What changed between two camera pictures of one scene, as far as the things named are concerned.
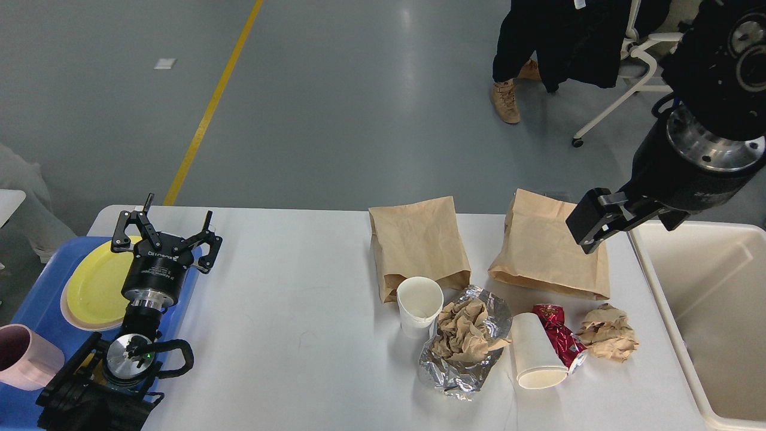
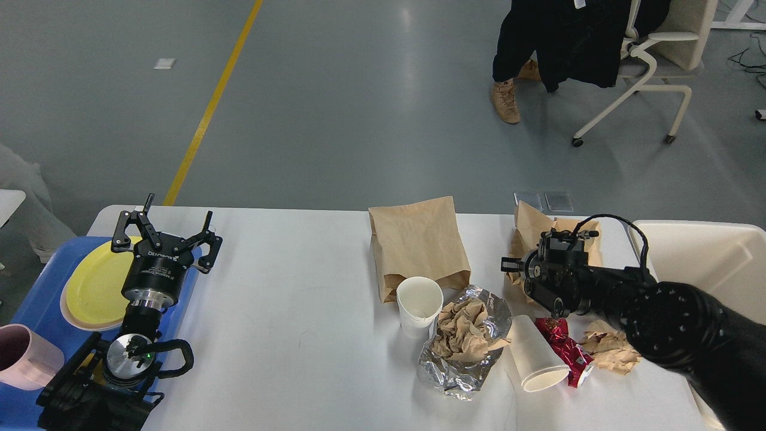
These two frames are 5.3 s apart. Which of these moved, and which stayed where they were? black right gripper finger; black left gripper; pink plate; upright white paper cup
Moved: black right gripper finger
Stayed: upright white paper cup; pink plate; black left gripper
